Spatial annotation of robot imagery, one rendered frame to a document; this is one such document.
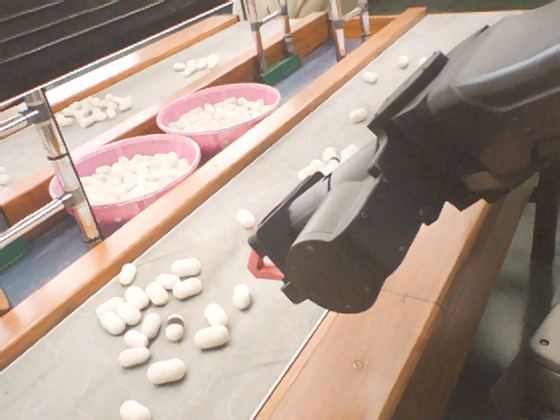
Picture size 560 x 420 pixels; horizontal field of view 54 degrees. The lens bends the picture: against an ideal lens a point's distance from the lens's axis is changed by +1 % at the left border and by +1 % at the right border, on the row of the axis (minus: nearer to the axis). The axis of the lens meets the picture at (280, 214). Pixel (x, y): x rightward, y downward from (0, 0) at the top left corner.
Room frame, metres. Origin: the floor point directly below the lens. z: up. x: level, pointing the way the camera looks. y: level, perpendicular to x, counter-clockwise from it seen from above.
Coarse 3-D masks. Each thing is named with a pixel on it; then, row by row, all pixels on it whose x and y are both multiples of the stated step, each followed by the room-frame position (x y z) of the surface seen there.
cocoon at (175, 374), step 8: (168, 360) 0.41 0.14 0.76; (176, 360) 0.41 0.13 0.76; (152, 368) 0.41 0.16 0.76; (160, 368) 0.41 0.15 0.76; (168, 368) 0.41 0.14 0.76; (176, 368) 0.40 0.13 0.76; (184, 368) 0.41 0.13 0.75; (152, 376) 0.40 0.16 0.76; (160, 376) 0.40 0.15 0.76; (168, 376) 0.40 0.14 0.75; (176, 376) 0.40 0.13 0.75
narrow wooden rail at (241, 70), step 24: (312, 24) 1.75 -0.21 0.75; (264, 48) 1.54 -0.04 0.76; (312, 48) 1.74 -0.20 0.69; (216, 72) 1.39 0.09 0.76; (240, 72) 1.43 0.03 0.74; (168, 96) 1.27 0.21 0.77; (240, 96) 1.41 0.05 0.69; (144, 120) 1.14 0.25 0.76; (96, 144) 1.05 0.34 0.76; (48, 168) 0.97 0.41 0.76; (0, 192) 0.90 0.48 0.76; (24, 192) 0.89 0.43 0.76; (48, 192) 0.92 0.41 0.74; (24, 216) 0.87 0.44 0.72
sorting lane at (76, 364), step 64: (384, 64) 1.28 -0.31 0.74; (320, 128) 0.98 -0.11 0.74; (256, 192) 0.77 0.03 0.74; (192, 256) 0.63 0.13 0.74; (64, 320) 0.54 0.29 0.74; (192, 320) 0.49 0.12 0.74; (256, 320) 0.47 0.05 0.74; (320, 320) 0.45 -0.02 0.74; (0, 384) 0.45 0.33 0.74; (64, 384) 0.43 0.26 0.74; (128, 384) 0.41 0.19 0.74; (192, 384) 0.40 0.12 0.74; (256, 384) 0.38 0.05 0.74
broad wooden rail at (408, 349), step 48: (528, 192) 0.82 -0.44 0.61; (432, 240) 0.53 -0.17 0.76; (480, 240) 0.54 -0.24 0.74; (384, 288) 0.46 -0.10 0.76; (432, 288) 0.44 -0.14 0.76; (480, 288) 0.55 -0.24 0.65; (336, 336) 0.40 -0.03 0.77; (384, 336) 0.39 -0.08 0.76; (432, 336) 0.39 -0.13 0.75; (288, 384) 0.35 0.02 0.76; (336, 384) 0.34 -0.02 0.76; (384, 384) 0.33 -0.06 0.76; (432, 384) 0.39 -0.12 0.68
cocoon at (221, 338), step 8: (208, 328) 0.45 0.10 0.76; (216, 328) 0.45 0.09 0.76; (224, 328) 0.45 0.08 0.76; (200, 336) 0.44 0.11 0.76; (208, 336) 0.44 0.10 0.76; (216, 336) 0.44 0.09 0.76; (224, 336) 0.44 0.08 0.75; (200, 344) 0.44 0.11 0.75; (208, 344) 0.44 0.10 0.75; (216, 344) 0.44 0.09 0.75
